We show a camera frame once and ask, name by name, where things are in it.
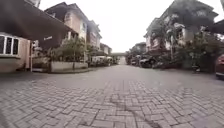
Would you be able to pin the pale wall at road end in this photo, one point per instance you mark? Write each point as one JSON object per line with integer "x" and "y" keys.
{"x": 118, "y": 57}

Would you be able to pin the tall beige building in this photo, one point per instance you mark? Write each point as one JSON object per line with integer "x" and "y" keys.
{"x": 186, "y": 15}

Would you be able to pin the building with dark awning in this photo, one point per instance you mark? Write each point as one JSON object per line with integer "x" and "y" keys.
{"x": 30, "y": 23}

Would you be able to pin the trees and bushes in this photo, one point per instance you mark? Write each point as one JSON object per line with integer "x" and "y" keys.
{"x": 200, "y": 50}

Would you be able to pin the row of parked vehicles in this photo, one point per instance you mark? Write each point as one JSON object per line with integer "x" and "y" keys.
{"x": 146, "y": 61}

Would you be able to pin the low concrete planter wall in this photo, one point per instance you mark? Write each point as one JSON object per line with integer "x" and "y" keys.
{"x": 63, "y": 66}

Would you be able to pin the red car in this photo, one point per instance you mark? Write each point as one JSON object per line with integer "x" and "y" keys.
{"x": 220, "y": 65}

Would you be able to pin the grey brick paved road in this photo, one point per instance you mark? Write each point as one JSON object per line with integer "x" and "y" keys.
{"x": 113, "y": 96}

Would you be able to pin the green bushes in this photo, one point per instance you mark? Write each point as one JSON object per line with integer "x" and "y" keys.
{"x": 68, "y": 50}

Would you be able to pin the pink multi-storey building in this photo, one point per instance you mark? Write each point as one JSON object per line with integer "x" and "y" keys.
{"x": 76, "y": 20}

